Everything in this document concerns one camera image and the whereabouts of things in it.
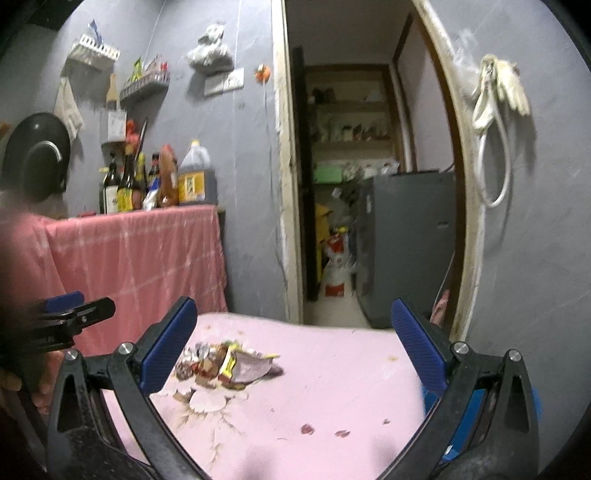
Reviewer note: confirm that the white switch plate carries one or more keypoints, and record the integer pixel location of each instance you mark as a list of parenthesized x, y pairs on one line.
[(225, 82)]

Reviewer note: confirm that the white hanging cloth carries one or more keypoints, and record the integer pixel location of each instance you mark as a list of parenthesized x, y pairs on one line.
[(69, 108)]

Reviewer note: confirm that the white wall box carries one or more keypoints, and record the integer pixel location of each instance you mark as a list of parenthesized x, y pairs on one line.
[(113, 124)]

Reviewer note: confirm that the yellow label sauce bottle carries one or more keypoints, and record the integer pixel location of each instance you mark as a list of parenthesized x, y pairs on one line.
[(128, 189)]

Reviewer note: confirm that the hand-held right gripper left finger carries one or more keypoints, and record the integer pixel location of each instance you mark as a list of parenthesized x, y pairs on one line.
[(166, 344)]

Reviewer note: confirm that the person's left hand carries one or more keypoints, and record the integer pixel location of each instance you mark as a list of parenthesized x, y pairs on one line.
[(44, 383)]

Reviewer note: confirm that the large cooking oil jug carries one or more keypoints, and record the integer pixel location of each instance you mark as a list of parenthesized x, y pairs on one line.
[(196, 177)]

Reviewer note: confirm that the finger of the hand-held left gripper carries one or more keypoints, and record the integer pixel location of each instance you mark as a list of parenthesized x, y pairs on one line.
[(92, 311), (64, 301)]

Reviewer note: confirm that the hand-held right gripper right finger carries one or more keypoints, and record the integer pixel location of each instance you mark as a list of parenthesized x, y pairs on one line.
[(418, 346)]

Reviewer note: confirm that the cream door frame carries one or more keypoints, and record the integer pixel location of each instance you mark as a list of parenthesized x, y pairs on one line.
[(288, 184)]

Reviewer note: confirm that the grey refrigerator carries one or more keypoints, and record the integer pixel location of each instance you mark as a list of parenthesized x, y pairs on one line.
[(401, 240)]

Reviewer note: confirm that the green box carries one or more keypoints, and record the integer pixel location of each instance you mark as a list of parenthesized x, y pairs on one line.
[(329, 174)]

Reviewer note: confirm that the red white sack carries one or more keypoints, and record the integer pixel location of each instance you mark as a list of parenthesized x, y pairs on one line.
[(337, 267)]

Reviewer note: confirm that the orange wall hook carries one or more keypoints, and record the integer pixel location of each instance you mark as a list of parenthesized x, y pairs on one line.
[(262, 73)]

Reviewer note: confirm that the wooden shelf unit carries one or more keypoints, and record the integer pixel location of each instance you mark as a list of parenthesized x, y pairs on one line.
[(353, 143)]

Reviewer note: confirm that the pink slipper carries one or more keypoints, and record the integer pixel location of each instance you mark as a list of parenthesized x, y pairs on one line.
[(441, 307)]

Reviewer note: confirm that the white rubber gloves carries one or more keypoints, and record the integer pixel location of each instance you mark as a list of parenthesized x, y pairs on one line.
[(501, 87)]

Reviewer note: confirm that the orange plastic bottle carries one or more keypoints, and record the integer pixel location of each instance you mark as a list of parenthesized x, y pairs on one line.
[(167, 177)]

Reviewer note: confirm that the grey plastic bag bundle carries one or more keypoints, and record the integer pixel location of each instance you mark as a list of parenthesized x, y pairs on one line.
[(210, 48)]

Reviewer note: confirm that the black wok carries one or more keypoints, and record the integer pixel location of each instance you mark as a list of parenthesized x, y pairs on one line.
[(37, 157)]

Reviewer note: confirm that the pink checkered cloth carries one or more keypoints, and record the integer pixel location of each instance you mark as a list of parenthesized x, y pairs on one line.
[(138, 258)]

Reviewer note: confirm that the yellow bag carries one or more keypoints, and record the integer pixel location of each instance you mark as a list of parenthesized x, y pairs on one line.
[(323, 221)]

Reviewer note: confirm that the pile of snack wrappers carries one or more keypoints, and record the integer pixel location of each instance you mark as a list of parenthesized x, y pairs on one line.
[(231, 364)]

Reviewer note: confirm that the dark glass bottle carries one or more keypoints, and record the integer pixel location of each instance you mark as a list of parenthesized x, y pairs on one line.
[(110, 189)]

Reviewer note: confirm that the pink floral tablecloth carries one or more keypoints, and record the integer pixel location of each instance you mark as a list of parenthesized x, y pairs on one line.
[(300, 406)]

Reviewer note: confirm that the slim dark sauce bottle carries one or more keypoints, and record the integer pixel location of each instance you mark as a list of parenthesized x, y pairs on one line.
[(153, 173)]

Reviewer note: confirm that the wooden brush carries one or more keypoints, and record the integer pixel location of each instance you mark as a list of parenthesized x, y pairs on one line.
[(111, 92)]

